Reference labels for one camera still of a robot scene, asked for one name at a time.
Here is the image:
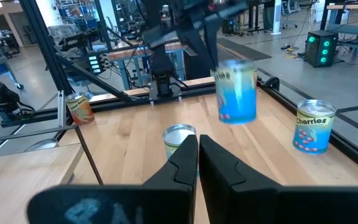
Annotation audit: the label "wooden workbench blue legs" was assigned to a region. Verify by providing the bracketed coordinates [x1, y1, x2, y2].
[107, 40, 188, 91]

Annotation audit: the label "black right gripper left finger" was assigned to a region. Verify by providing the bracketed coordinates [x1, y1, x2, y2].
[26, 134, 199, 224]

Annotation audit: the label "silver frame bracket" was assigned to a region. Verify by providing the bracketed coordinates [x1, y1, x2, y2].
[57, 90, 65, 128]

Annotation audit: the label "black floor mat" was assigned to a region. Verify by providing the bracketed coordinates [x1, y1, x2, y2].
[218, 37, 272, 62]

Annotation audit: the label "white tower fan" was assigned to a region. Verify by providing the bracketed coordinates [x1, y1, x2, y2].
[271, 0, 283, 35]

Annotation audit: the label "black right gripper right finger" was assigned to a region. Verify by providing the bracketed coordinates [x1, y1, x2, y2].
[198, 134, 358, 224]

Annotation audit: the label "orange green beans can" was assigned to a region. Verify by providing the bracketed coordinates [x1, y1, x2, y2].
[65, 92, 95, 126]

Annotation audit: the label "wooden bench blue frame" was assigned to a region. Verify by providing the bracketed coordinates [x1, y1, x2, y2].
[320, 1, 358, 58]

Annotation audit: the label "black lit switch panel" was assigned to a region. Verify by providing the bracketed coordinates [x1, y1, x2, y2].
[87, 54, 104, 75]

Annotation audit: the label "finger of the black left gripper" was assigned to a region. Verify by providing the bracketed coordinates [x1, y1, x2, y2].
[178, 26, 217, 72]
[203, 21, 220, 69]

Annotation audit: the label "black computer tower green lights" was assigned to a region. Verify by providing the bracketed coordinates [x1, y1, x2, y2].
[304, 30, 339, 68]

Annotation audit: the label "black aluminium rig frame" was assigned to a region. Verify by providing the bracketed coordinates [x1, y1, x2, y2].
[0, 0, 358, 180]

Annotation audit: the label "blue cherries can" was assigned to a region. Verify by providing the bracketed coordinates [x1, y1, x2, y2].
[211, 58, 258, 126]
[292, 99, 337, 156]

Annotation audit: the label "pale green labelled can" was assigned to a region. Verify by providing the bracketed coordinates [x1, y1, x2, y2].
[162, 124, 198, 160]

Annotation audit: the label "black clamp bracket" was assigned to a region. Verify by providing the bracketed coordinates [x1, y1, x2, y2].
[263, 76, 281, 91]

